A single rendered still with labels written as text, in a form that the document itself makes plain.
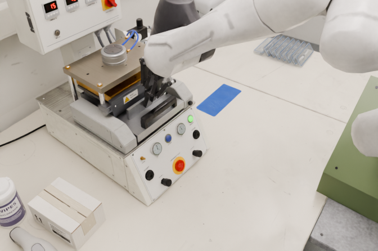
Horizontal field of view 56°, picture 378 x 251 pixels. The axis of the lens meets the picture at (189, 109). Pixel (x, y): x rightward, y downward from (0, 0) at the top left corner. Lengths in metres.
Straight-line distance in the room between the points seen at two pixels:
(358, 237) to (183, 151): 0.60
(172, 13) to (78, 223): 0.62
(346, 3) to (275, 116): 0.97
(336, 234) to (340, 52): 0.73
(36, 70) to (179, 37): 0.96
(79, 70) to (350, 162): 0.88
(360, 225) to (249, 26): 0.79
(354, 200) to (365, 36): 0.76
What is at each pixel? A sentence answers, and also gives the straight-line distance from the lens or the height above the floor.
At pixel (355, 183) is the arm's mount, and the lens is 1.19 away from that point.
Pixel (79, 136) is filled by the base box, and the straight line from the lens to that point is 1.25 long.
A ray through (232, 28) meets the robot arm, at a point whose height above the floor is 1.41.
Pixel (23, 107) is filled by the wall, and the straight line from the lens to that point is 1.61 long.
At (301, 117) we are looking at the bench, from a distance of 1.53.
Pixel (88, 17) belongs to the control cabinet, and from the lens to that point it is 1.22.
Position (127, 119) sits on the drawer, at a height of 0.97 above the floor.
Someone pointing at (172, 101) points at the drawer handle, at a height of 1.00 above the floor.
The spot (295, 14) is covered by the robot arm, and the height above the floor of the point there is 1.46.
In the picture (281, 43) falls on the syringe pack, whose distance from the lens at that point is 1.93.
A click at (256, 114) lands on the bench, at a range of 1.50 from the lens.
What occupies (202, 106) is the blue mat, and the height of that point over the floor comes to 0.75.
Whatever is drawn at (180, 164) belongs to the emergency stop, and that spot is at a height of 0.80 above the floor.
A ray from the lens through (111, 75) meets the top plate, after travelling 1.09.
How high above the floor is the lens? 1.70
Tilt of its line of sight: 39 degrees down
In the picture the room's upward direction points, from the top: straight up
